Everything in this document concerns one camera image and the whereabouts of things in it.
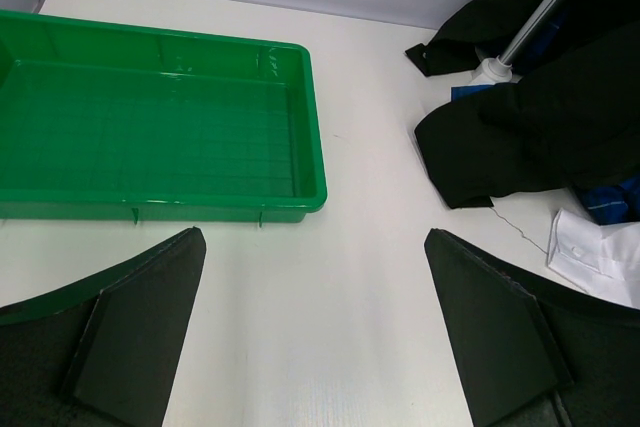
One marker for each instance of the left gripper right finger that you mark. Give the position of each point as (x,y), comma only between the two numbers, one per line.
(529,351)

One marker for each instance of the green plastic tray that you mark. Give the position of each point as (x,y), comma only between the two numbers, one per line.
(103,121)

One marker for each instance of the blue plaid shirt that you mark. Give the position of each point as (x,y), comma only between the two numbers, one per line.
(605,202)

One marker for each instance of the metal clothes rack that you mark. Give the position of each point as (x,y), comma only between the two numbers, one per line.
(496,70)

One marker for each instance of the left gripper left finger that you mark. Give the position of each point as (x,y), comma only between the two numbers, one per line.
(104,350)

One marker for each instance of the black shirt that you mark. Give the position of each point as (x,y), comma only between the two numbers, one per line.
(471,163)

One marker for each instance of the white shirt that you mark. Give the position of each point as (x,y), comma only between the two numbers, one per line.
(602,261)

